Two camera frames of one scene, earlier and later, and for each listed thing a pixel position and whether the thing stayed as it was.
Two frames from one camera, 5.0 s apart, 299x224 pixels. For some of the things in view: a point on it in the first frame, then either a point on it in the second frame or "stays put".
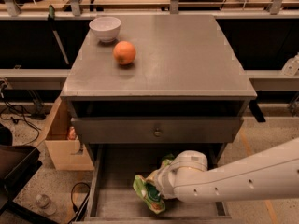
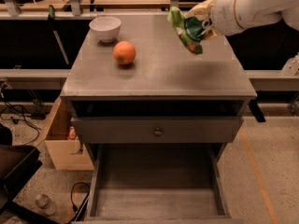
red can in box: (72, 133) stays put
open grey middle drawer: (114, 168) stays put
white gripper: (162, 178) -> (224, 13)
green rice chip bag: (149, 191) -> (190, 30)
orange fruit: (124, 52) stays put
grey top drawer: (98, 130) stays put
